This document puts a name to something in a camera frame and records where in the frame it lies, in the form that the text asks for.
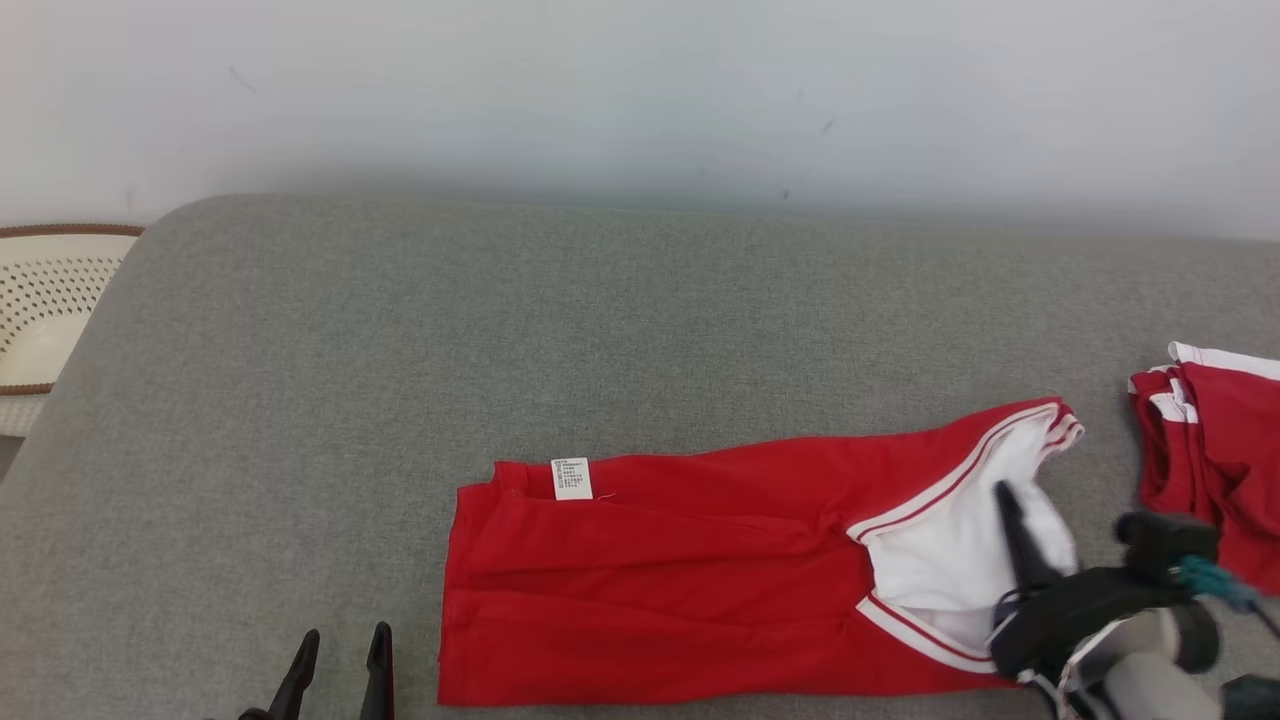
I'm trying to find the red jersey with printed lettering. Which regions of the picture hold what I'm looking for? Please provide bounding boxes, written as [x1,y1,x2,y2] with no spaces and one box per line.
[437,397,1086,707]

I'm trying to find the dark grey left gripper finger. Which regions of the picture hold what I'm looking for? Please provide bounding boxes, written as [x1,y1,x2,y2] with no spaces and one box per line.
[265,629,321,720]
[360,622,395,720]

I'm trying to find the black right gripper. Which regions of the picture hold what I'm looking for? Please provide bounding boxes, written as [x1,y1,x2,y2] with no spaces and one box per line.
[990,480,1186,683]

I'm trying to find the red shorts with white trim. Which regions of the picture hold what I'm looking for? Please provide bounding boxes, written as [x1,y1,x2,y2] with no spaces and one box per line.
[1128,341,1280,598]

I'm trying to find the white perforated laundry basket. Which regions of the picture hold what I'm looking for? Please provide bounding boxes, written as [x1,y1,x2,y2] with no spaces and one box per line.
[0,224,144,438]

